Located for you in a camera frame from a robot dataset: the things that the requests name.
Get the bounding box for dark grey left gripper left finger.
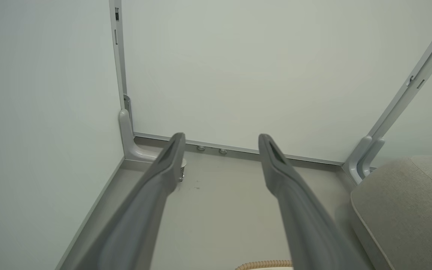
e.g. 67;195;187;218
75;132;186;270

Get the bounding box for grey fabric sofa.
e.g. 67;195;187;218
350;156;432;270

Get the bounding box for grey partition floor rail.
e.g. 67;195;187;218
133;132;346;166

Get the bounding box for short grey partition foot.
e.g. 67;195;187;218
343;136;372;185
357;138;385;179

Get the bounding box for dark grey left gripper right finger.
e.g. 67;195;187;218
258;133;367;270

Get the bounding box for white basket with woven rim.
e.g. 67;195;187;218
235;260;294;270

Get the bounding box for double grey partition post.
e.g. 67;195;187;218
366;6;432;142

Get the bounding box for long grey partition foot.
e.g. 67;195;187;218
118;109;187;168

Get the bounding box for grey partition post with slots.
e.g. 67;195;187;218
109;0;131;113

